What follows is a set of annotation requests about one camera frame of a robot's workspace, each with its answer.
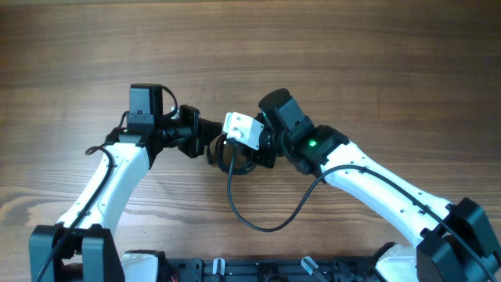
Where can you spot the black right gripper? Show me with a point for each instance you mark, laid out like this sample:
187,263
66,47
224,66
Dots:
259,157

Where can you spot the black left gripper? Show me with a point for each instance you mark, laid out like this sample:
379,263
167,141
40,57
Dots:
200,127

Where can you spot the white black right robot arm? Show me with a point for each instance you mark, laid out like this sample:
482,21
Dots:
448,242

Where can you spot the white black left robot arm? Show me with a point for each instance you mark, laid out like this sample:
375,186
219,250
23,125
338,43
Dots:
80,246

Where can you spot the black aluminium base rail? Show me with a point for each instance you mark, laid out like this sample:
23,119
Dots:
341,269

